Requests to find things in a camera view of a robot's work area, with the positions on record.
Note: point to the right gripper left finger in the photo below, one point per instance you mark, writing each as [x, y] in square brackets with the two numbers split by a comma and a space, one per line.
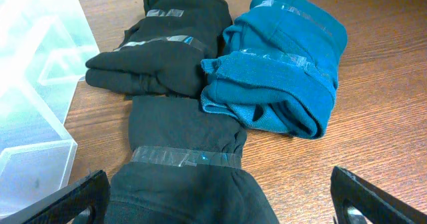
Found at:
[84, 201]

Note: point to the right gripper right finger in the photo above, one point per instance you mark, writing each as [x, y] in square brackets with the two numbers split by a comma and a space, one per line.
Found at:
[358, 201]

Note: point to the large black taped garment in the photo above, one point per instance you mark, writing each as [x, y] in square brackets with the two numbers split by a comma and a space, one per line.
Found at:
[162, 53]

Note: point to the teal blue taped garment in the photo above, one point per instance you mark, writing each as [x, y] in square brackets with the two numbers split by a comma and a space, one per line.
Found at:
[279, 69]

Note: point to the clear plastic storage bin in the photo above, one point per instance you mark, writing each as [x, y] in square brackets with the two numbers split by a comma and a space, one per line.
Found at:
[44, 47]

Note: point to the small black taped garment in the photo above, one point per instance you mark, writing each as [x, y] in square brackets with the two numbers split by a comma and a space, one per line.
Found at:
[185, 168]

